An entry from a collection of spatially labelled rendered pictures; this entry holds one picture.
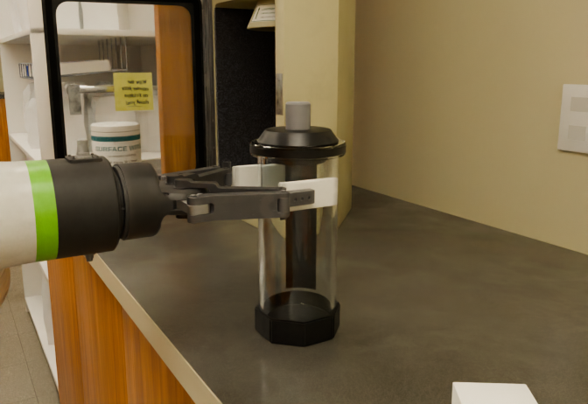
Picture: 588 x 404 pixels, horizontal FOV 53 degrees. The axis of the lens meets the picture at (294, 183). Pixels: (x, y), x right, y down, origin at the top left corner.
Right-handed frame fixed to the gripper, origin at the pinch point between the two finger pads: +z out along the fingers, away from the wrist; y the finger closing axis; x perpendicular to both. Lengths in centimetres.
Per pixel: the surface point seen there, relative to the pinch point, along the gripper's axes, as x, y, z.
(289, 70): -12.6, 30.2, 16.8
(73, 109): -5, 63, -12
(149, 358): 30.0, 24.0, -10.7
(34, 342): 111, 217, -9
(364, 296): 17.6, 3.6, 13.5
